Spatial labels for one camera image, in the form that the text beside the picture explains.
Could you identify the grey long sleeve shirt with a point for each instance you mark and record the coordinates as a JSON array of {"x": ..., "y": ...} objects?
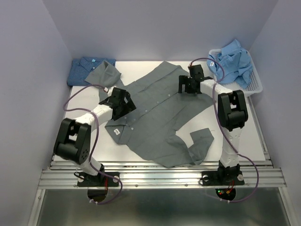
[{"x": 150, "y": 130}]

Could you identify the white plastic basket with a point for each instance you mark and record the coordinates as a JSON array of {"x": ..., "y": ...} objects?
[{"x": 255, "y": 85}]

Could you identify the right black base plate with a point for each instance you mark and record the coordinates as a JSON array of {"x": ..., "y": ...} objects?
[{"x": 214, "y": 178}]

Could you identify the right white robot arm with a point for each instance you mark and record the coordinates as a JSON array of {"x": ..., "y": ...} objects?
[{"x": 231, "y": 113}]

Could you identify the aluminium rail frame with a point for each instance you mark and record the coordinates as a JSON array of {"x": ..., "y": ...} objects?
[{"x": 155, "y": 195}]

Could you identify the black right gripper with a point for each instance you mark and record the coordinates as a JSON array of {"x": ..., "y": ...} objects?
[{"x": 184, "y": 79}]

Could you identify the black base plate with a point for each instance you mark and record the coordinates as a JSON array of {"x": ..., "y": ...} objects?
[
  {"x": 86, "y": 180},
  {"x": 214, "y": 178}
]

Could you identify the blue checked folded shirt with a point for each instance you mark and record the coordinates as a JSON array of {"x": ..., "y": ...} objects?
[{"x": 82, "y": 67}]

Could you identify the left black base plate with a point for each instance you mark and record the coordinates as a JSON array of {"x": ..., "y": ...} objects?
[{"x": 86, "y": 180}]

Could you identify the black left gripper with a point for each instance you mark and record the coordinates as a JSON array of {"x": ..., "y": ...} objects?
[{"x": 129, "y": 107}]

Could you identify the light blue crumpled shirt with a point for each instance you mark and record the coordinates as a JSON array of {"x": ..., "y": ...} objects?
[{"x": 232, "y": 64}]

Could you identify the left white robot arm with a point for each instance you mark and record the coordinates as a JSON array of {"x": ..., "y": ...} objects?
[{"x": 73, "y": 141}]

